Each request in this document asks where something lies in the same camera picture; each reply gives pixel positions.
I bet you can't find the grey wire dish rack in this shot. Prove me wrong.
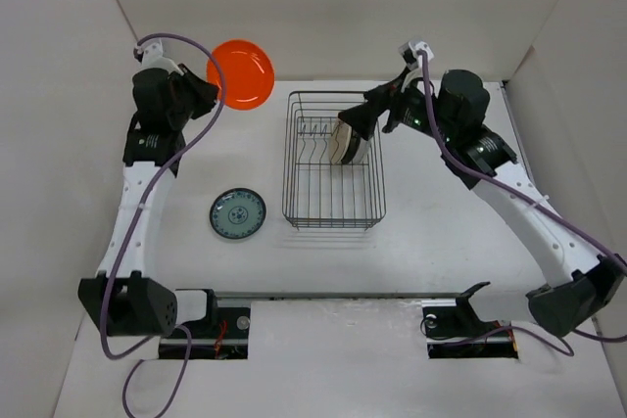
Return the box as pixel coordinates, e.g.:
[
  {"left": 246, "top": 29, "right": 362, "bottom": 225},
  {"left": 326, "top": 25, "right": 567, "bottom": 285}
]
[{"left": 282, "top": 90, "right": 387, "bottom": 230}]

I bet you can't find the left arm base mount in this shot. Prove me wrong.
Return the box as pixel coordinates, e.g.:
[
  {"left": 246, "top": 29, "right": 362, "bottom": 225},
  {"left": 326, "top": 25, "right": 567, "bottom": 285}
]
[{"left": 174, "top": 289, "right": 251, "bottom": 360}]

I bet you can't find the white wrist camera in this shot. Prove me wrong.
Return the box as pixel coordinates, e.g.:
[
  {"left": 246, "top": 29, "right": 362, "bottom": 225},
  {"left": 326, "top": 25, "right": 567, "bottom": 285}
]
[
  {"left": 133, "top": 40, "right": 182, "bottom": 74},
  {"left": 399, "top": 38, "right": 434, "bottom": 92}
]

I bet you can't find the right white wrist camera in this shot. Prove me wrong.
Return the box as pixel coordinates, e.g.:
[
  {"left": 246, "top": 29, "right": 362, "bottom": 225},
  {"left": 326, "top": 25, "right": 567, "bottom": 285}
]
[{"left": 399, "top": 38, "right": 434, "bottom": 92}]

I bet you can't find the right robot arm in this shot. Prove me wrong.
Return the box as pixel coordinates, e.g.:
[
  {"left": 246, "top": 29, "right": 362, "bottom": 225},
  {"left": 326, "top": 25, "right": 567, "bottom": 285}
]
[{"left": 336, "top": 70, "right": 626, "bottom": 338}]

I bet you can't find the blue patterned plate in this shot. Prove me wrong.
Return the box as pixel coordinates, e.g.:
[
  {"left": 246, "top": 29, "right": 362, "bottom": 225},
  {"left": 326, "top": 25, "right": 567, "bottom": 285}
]
[{"left": 209, "top": 188, "right": 266, "bottom": 241}]

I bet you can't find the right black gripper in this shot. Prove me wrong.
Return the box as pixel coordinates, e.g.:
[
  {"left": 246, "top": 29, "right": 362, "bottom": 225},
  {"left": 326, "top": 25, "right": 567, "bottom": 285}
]
[{"left": 338, "top": 66, "right": 458, "bottom": 144}]

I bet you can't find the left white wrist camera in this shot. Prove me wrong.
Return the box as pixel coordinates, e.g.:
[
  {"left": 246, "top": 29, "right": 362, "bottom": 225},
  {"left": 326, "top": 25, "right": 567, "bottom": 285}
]
[{"left": 133, "top": 40, "right": 182, "bottom": 74}]

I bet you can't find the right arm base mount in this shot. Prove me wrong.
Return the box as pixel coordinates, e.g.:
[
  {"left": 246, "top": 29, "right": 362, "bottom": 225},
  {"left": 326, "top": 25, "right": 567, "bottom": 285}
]
[{"left": 419, "top": 282, "right": 518, "bottom": 359}]

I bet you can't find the black plate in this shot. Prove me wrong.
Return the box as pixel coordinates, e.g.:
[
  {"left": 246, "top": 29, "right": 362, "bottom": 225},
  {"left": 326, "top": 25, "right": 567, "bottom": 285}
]
[{"left": 340, "top": 126, "right": 363, "bottom": 165}]

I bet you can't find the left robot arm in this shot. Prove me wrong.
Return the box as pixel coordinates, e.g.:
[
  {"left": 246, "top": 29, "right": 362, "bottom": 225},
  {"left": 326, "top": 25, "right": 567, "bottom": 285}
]
[{"left": 78, "top": 59, "right": 218, "bottom": 337}]

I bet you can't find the cream floral plate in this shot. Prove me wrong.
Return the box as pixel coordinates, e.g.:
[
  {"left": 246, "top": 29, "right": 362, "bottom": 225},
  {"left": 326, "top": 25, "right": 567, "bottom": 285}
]
[{"left": 328, "top": 119, "right": 350, "bottom": 164}]

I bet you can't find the orange plate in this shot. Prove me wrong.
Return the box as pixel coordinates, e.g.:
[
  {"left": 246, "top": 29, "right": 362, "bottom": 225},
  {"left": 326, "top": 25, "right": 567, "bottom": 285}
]
[{"left": 212, "top": 39, "right": 275, "bottom": 111}]

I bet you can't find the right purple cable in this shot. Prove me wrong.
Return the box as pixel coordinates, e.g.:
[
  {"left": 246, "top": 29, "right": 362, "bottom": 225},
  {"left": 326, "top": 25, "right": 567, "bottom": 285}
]
[{"left": 415, "top": 49, "right": 627, "bottom": 356}]

